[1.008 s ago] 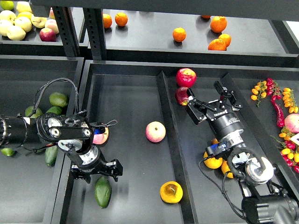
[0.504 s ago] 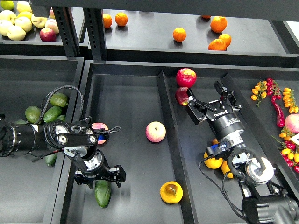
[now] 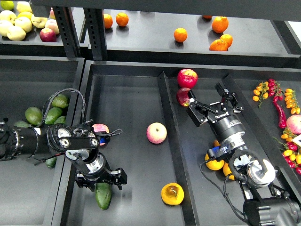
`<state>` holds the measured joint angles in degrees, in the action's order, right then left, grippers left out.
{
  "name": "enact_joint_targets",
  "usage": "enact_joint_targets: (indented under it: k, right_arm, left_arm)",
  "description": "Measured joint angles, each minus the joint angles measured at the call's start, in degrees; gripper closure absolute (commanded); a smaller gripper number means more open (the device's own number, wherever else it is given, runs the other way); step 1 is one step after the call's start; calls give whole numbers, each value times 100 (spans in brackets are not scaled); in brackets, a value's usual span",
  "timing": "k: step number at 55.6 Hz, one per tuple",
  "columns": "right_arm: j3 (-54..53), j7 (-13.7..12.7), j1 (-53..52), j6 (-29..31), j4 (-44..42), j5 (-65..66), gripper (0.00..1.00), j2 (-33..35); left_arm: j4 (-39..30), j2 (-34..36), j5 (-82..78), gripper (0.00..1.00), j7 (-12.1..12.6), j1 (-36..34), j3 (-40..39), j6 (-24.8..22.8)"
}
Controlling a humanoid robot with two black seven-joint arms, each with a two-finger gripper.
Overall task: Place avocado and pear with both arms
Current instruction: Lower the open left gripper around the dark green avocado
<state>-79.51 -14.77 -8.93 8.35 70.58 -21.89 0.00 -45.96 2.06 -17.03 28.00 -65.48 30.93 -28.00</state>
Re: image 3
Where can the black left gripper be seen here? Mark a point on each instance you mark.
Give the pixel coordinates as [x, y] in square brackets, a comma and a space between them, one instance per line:
[102, 175]

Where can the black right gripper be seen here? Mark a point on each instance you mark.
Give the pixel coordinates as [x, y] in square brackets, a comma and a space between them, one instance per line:
[224, 124]

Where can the dark green avocado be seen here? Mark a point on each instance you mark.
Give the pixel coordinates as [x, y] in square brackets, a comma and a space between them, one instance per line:
[103, 193]

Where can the yellow pear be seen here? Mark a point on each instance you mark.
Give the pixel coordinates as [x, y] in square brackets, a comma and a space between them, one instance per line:
[226, 170]
[215, 165]
[172, 194]
[216, 143]

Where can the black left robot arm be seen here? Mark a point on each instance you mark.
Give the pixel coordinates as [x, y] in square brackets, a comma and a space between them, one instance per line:
[79, 144]

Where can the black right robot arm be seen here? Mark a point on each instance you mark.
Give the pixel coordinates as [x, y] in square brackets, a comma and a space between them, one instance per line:
[265, 204]

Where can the dark avocado lower right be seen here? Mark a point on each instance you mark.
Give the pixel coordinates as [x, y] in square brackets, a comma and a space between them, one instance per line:
[51, 162]

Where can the green avocado upper middle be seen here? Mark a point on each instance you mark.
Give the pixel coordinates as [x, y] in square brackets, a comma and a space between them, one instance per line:
[53, 114]

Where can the green avocado top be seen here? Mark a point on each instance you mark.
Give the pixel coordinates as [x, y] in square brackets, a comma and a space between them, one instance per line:
[60, 101]

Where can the green avocado upper left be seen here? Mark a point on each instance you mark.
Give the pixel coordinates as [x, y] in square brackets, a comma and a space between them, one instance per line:
[33, 115]

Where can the dark red apple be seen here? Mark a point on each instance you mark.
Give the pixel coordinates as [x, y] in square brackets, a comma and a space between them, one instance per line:
[182, 97]

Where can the bright red apple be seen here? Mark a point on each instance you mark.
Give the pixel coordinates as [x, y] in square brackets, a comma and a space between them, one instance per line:
[187, 78]

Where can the orange cherry tomato bunch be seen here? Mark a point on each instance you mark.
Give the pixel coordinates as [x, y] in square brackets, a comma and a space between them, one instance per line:
[260, 93]

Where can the pink apple left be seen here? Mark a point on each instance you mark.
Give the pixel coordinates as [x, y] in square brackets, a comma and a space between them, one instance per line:
[101, 128]

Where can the pink apple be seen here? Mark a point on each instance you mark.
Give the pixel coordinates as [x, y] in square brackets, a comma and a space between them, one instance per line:
[101, 128]
[156, 133]

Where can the orange front right shelf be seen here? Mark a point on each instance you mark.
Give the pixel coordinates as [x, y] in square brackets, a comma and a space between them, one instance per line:
[218, 45]

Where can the pink apple centre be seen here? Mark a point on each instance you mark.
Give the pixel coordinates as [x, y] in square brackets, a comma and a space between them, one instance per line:
[156, 133]

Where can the red cherry tomato bunch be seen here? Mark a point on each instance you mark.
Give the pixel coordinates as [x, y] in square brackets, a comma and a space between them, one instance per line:
[275, 90]

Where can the orange small right shelf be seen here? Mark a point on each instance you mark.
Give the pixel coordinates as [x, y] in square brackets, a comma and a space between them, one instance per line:
[227, 38]

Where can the black middle divided tray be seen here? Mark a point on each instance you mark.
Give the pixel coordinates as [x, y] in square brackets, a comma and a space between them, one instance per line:
[133, 96]

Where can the black left tray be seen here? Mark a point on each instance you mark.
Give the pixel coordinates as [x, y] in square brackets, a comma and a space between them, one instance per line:
[34, 195]

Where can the red chili pepper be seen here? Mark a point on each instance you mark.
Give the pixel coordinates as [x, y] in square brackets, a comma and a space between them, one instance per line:
[281, 113]

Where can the orange centre shelf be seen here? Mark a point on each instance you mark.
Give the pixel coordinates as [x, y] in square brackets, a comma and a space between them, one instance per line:
[180, 35]

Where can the large orange right shelf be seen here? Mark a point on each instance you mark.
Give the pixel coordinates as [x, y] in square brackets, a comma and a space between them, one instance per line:
[220, 24]

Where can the black upper right shelf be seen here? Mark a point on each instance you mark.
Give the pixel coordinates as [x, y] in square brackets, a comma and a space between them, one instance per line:
[149, 37]

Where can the pink apple right edge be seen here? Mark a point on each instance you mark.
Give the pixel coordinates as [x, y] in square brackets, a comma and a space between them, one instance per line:
[293, 123]

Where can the orange half hidden top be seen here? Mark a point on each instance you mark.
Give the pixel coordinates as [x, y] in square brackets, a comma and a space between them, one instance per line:
[207, 16]

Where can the white label card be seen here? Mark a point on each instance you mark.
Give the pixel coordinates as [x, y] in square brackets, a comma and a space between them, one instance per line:
[297, 140]

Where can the mixed cherry tomatoes lower right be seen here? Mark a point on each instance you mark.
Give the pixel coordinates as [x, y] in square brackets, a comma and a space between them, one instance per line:
[291, 152]

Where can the orange far left shelf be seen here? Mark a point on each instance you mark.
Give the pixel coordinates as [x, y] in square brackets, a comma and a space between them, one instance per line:
[108, 21]

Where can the green avocado by tray wall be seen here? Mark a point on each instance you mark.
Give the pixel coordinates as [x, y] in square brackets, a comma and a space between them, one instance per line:
[60, 119]

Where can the black shelf upright post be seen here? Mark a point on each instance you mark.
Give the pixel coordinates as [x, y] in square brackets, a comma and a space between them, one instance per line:
[94, 21]

